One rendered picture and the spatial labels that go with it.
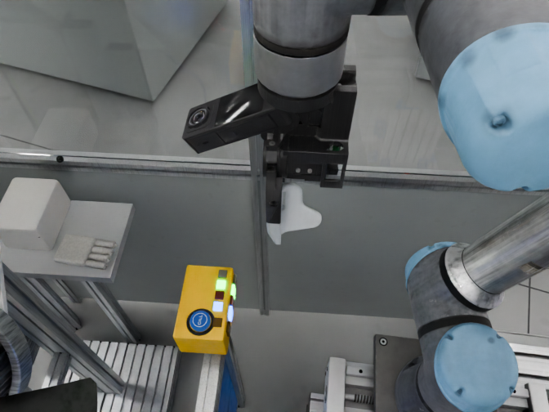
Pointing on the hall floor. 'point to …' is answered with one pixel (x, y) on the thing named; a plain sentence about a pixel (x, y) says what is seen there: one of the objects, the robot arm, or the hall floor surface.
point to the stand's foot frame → (137, 376)
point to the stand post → (55, 334)
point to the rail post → (234, 374)
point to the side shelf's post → (100, 291)
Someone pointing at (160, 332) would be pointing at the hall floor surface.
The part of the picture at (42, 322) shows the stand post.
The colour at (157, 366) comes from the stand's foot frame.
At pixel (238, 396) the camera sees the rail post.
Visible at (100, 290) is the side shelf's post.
